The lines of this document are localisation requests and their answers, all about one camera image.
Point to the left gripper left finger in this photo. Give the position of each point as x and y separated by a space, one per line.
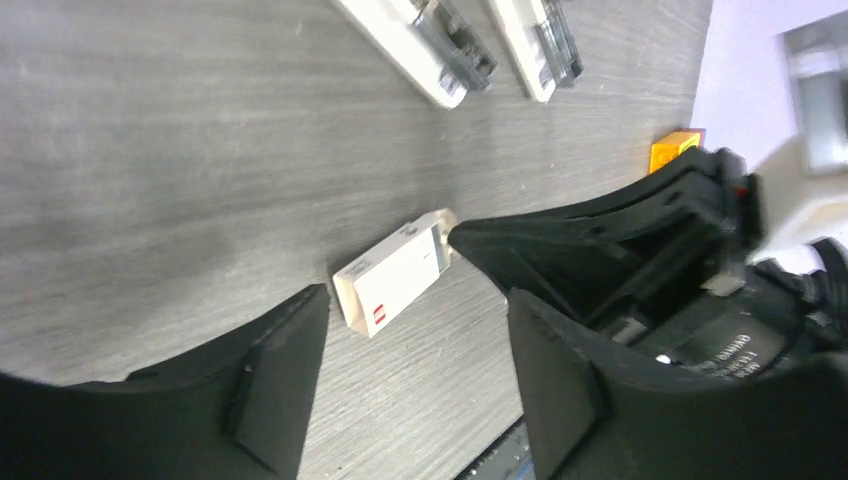
235 407

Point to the white staple box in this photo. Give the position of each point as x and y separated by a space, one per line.
379 284

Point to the blue white stapler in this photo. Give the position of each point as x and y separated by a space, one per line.
541 43

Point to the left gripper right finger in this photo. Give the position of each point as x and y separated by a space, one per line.
595 409

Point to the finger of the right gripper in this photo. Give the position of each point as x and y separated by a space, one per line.
652 246

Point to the colourful block toy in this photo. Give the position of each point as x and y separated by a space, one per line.
673 145

